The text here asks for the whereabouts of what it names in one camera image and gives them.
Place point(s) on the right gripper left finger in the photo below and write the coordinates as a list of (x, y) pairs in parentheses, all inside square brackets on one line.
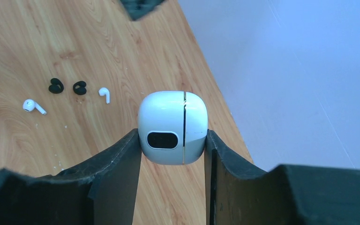
[(98, 191)]

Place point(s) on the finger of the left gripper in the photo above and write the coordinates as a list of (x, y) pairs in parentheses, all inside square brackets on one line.
[(136, 9)]

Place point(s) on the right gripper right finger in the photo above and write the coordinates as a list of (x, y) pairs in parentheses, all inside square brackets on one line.
[(240, 193)]

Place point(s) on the white earbud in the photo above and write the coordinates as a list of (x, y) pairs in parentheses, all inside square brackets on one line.
[(29, 105), (105, 92)]

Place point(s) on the white earbud charging case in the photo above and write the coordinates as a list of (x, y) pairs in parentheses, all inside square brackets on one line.
[(172, 127)]

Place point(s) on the black ear hook upper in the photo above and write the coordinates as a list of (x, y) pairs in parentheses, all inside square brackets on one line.
[(79, 88)]

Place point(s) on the black ear hook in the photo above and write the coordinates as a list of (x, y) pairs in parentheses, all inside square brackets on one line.
[(79, 88), (56, 86)]

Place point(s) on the black ear hook lower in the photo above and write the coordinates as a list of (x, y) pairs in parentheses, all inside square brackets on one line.
[(56, 86)]

